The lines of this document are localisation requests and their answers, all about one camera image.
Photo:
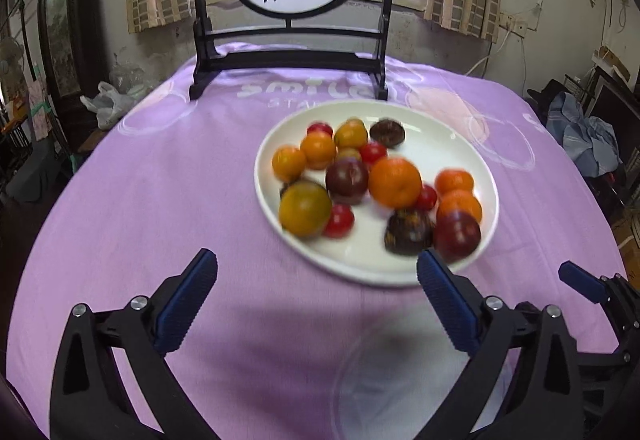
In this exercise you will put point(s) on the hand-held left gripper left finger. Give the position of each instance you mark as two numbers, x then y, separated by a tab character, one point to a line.
187	305

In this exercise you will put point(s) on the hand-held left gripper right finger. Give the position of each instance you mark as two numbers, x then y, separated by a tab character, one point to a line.
447	305

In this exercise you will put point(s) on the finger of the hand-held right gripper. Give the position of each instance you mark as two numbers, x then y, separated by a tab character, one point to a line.
580	281

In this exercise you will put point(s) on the speckled brown passion fruit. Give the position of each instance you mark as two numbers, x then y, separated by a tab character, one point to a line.
408	231

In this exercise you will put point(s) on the white oval plate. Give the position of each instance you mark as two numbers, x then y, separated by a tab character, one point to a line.
370	255

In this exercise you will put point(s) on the red cherry tomato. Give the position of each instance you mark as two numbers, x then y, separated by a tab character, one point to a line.
427	198
339	221
320	128
374	152

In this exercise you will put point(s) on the large orange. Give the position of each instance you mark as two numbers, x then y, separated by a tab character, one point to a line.
395	182

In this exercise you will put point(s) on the large yellow tomato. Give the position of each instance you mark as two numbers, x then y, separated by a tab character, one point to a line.
305	209

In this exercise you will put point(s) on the dark purple tomato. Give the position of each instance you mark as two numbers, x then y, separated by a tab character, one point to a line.
347	181

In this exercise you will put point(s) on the small yellow tomato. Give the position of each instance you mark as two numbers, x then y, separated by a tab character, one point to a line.
349	153

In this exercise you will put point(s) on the dark purple passion fruit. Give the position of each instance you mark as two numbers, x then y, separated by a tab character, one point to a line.
387	132

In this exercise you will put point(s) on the small orange tomato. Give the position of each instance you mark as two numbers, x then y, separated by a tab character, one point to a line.
288	163
318	149

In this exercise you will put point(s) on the purple printed tablecloth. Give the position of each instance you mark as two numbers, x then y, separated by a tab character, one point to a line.
150	200

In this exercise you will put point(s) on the blue cloth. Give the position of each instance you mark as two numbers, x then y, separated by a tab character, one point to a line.
585	134

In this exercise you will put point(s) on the black hat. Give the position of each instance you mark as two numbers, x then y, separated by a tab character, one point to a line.
542	92

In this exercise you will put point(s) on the yellow-orange tomato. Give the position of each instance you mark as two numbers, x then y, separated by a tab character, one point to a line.
351	133

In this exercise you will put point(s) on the white plastic bag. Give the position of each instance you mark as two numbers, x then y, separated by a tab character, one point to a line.
110	102

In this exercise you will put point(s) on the dark wooden cabinet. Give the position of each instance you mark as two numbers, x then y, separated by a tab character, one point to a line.
75	9

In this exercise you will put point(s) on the white wall socket strip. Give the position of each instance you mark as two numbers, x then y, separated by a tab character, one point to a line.
512	25

